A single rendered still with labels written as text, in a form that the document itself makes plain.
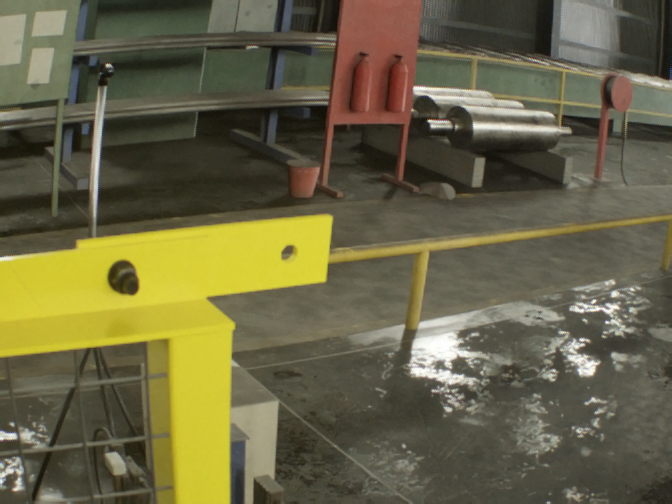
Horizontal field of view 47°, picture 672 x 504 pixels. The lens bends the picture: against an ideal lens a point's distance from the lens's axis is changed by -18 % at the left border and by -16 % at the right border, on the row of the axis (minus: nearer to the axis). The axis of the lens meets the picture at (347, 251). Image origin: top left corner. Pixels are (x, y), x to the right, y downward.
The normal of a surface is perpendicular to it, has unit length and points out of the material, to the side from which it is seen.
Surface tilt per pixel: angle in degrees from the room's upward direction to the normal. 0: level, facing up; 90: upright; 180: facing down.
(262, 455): 90
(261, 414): 90
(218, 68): 90
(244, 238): 90
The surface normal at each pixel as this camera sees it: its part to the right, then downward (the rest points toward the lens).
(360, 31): 0.56, 0.32
